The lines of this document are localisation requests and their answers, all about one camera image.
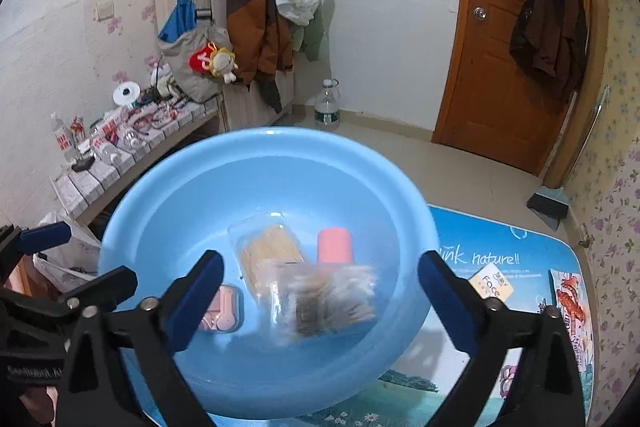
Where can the clear water bottle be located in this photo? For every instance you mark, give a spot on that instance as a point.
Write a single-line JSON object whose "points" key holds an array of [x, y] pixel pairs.
{"points": [[327, 107]]}

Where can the pile of red white packets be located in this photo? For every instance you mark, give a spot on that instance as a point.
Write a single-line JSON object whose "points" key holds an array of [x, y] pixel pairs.
{"points": [[145, 119]]}

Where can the white tape roll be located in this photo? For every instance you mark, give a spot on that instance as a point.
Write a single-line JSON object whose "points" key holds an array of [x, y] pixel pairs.
{"points": [[125, 93]]}

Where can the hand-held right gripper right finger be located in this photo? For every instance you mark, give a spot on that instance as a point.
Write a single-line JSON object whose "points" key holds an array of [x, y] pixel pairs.
{"points": [[442, 297]]}

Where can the blue plastic basin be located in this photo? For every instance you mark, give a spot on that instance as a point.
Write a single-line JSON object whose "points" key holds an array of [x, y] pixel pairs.
{"points": [[190, 207]]}

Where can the white snack packet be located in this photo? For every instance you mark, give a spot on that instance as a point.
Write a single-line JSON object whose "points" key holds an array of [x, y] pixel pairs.
{"points": [[570, 307]]}

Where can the teal broom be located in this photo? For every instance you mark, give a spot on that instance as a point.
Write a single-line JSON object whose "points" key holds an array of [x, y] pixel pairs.
{"points": [[547, 202]]}

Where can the small wall tap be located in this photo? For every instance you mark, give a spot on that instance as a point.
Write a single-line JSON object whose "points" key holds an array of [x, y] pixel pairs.
{"points": [[583, 240]]}

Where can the silver door knob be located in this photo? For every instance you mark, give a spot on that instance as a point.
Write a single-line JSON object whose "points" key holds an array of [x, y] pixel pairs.
{"points": [[480, 13]]}

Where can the brown wooden door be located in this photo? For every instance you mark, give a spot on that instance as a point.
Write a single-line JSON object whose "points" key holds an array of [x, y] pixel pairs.
{"points": [[480, 82]]}

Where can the clear bag of cotton swabs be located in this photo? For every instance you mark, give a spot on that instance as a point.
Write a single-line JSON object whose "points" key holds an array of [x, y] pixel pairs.
{"points": [[320, 302]]}

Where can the dark brown jacket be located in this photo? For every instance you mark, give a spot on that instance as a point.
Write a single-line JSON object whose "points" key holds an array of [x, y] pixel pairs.
{"points": [[550, 22]]}

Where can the pink cylindrical bottle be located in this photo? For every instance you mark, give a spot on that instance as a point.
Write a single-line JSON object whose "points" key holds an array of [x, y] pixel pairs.
{"points": [[335, 247]]}

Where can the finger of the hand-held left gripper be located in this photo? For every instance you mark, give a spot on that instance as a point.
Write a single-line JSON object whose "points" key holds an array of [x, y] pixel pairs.
{"points": [[45, 237], [90, 289]]}

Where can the clear bottle with red label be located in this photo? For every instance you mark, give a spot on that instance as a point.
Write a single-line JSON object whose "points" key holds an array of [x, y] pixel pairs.
{"points": [[62, 139]]}

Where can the beige wall switch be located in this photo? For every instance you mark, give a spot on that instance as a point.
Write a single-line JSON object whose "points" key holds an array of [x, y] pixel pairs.
{"points": [[104, 11]]}

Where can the low tiled shelf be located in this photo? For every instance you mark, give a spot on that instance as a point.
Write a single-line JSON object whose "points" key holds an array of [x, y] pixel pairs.
{"points": [[95, 184]]}

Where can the clear toothpick box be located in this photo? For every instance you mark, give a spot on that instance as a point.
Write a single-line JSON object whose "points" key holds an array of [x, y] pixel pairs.
{"points": [[270, 247]]}

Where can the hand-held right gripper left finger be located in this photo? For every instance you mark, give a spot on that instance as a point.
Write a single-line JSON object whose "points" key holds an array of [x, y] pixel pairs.
{"points": [[195, 302]]}

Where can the brown and orange coat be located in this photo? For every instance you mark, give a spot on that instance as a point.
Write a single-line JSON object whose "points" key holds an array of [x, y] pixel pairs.
{"points": [[250, 7]]}

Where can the grey cloth bag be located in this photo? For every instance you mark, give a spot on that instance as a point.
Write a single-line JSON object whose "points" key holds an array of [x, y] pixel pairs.
{"points": [[192, 79]]}

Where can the pink plastic case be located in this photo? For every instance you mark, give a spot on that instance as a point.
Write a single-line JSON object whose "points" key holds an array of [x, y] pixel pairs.
{"points": [[227, 307]]}

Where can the plush doll with red heart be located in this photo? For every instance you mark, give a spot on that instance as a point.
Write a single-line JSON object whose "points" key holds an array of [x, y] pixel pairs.
{"points": [[220, 62]]}

